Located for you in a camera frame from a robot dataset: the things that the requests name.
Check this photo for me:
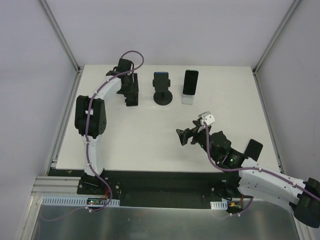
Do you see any blue-edged black phone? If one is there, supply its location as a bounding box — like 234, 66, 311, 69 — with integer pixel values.
152, 72, 170, 92

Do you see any black clamp phone stand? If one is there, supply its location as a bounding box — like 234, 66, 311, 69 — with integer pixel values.
153, 80, 173, 106

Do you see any silver folding phone stand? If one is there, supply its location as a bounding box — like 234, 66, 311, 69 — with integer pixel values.
181, 94, 195, 105

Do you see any white-edged black phone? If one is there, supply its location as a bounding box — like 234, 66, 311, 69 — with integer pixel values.
244, 139, 263, 162

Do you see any teal-edged black phone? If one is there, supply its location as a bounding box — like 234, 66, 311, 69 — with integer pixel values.
182, 69, 199, 96

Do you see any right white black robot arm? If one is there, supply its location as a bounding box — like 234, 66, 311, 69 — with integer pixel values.
176, 119, 320, 229

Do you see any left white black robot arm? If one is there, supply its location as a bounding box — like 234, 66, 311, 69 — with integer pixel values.
74, 58, 139, 195

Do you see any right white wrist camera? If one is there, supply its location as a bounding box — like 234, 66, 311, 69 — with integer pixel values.
198, 111, 216, 127

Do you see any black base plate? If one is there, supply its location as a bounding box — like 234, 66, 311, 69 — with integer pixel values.
77, 170, 242, 209

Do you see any right white cable duct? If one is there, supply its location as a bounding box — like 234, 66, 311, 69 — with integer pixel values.
210, 199, 243, 211

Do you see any white cable duct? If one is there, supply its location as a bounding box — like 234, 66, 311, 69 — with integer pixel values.
210, 199, 243, 211
42, 196, 120, 208

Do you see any left aluminium frame post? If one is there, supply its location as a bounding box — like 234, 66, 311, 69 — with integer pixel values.
37, 0, 82, 73

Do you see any aluminium frame post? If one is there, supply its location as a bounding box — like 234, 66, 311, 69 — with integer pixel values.
251, 0, 305, 76
37, 0, 82, 73

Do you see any left white cable duct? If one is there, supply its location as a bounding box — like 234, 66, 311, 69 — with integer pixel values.
42, 196, 120, 208

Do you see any right aluminium frame post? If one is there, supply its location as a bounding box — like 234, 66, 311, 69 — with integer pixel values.
251, 0, 305, 76

